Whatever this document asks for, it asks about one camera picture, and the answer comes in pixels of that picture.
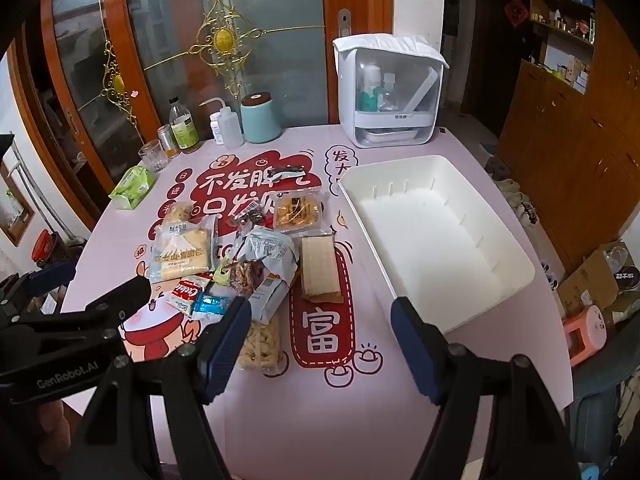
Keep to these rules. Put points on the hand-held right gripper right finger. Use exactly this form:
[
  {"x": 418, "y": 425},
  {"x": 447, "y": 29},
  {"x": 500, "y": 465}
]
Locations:
[{"x": 414, "y": 352}]

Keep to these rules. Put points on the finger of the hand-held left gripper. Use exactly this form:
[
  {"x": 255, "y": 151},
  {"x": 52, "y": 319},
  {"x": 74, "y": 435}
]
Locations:
[
  {"x": 50, "y": 276},
  {"x": 117, "y": 300}
]

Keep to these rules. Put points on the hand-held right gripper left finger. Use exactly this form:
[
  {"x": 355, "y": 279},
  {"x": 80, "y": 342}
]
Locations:
[{"x": 227, "y": 355}]

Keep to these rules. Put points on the puffed sticks packet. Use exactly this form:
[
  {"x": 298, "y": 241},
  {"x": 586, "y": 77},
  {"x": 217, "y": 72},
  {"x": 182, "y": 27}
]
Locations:
[{"x": 260, "y": 345}]

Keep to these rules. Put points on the red and white snack packet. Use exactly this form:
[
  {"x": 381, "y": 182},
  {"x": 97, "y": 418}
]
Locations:
[{"x": 187, "y": 296}]

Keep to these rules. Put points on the yellow bread packet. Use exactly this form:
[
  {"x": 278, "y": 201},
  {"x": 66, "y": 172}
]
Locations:
[{"x": 182, "y": 255}]

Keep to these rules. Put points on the clear twisted snack packet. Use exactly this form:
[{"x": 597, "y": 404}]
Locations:
[{"x": 245, "y": 277}]

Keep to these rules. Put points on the clear crisp rice packet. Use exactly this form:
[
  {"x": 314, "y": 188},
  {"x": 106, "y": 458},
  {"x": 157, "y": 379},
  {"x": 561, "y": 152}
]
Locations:
[{"x": 179, "y": 212}]

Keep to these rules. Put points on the white plastic storage bin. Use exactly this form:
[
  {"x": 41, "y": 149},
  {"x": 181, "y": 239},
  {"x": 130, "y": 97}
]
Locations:
[{"x": 425, "y": 230}]

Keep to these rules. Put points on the blue candy packet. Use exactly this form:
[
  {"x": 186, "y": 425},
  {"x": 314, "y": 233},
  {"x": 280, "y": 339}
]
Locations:
[{"x": 212, "y": 306}]

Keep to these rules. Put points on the small yellow green packet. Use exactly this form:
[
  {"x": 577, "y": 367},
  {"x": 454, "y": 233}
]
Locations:
[{"x": 222, "y": 276}]

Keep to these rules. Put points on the grey crumpled snack packet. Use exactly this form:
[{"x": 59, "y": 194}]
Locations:
[{"x": 270, "y": 252}]

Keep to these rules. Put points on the green tissue pack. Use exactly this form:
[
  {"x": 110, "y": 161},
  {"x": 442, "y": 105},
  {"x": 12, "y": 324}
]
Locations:
[{"x": 131, "y": 187}]

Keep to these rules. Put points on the brown wafer packet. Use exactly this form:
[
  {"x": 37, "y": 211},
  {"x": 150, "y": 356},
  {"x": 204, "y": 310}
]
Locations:
[{"x": 320, "y": 270}]

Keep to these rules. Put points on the dark clear snack packet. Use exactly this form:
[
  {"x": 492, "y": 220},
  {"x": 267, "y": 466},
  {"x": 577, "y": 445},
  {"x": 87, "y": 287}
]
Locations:
[{"x": 252, "y": 217}]

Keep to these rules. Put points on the clear drinking glass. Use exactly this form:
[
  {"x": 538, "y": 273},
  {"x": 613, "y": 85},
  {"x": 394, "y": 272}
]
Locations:
[{"x": 151, "y": 159}]

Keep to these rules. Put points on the orange cracker tray packet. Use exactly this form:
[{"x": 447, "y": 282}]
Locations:
[{"x": 297, "y": 210}]

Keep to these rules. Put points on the small glass jar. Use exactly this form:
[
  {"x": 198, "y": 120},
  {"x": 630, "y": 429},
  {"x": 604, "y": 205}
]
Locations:
[{"x": 167, "y": 141}]

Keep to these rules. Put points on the pink plastic stool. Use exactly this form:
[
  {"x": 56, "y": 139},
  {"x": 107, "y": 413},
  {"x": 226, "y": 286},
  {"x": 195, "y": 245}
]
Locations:
[{"x": 585, "y": 332}]

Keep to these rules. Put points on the green label glass bottle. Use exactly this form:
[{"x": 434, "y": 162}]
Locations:
[{"x": 184, "y": 132}]

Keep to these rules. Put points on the cardboard box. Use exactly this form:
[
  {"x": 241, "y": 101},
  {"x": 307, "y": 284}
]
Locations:
[{"x": 590, "y": 280}]

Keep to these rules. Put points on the pile of shoes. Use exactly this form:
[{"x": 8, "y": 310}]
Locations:
[{"x": 510, "y": 187}]

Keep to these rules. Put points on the black snack bar packet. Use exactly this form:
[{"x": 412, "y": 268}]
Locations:
[{"x": 289, "y": 173}]

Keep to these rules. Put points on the grey plastic chair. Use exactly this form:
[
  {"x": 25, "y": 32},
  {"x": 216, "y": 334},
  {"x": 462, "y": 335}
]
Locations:
[{"x": 600, "y": 405}]

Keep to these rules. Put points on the small white pill bottle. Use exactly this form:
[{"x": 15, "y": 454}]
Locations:
[{"x": 216, "y": 131}]

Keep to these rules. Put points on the small gold door ornament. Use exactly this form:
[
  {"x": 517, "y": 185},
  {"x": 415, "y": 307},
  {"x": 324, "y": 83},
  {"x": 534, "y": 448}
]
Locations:
[{"x": 117, "y": 82}]

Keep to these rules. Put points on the teal canister with brown lid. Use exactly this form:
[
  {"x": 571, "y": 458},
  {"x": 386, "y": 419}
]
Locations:
[{"x": 260, "y": 120}]

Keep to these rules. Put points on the white countertop organizer box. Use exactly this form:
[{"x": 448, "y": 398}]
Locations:
[{"x": 350, "y": 110}]

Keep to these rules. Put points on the clear plastic bottle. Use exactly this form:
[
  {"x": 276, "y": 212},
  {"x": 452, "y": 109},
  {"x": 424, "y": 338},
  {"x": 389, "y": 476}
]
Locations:
[{"x": 390, "y": 92}]

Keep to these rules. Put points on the wooden shelf cabinet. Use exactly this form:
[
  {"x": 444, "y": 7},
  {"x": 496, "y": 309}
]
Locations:
[{"x": 550, "y": 125}]

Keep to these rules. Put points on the teal and white bottle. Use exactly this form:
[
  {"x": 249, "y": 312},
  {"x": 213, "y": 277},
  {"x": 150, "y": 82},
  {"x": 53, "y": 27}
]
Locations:
[{"x": 371, "y": 85}]

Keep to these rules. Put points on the large gold door ornament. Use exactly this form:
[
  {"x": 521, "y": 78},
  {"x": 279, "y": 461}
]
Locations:
[{"x": 222, "y": 37}]

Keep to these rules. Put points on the dark wooden door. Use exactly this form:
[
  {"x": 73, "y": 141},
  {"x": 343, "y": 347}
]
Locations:
[{"x": 492, "y": 60}]

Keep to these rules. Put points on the red paper door decoration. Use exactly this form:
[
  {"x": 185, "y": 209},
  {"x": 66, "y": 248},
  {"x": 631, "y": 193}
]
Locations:
[{"x": 515, "y": 11}]

